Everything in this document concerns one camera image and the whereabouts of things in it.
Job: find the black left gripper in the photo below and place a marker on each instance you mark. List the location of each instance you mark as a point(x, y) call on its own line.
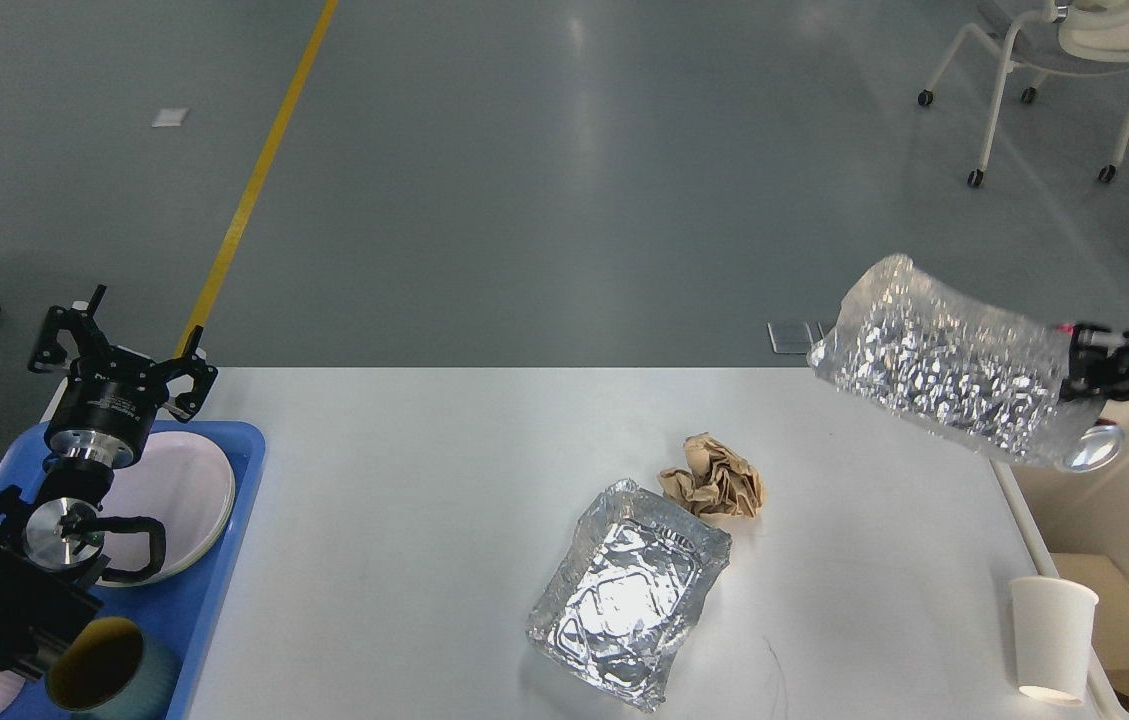
point(109, 410)

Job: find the white paper cup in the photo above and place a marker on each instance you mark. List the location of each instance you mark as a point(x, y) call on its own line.
point(1053, 621)

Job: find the floor outlet plates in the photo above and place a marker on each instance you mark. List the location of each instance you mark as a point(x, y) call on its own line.
point(798, 338)

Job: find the white paper on floor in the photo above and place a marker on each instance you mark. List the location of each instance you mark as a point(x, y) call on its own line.
point(170, 118)

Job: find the small foil tray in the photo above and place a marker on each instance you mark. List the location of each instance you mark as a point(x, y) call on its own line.
point(970, 372)

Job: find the large foil tray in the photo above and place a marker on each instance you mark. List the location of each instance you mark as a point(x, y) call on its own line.
point(630, 589)

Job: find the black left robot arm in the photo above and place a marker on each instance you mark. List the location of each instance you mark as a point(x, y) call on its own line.
point(54, 548)

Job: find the dark teal mug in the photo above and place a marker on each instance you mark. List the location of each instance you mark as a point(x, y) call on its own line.
point(114, 670)

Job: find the brown paper bag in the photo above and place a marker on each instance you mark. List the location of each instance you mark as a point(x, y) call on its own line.
point(1111, 623)

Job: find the white chair right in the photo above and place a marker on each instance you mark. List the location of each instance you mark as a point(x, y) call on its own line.
point(1085, 39)

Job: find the brown paper ball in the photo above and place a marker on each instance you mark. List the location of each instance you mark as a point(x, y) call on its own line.
point(716, 483)

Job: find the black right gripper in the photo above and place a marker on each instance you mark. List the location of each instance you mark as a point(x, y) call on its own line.
point(1109, 377)

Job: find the pink plate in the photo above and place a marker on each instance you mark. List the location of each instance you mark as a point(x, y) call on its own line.
point(185, 481)

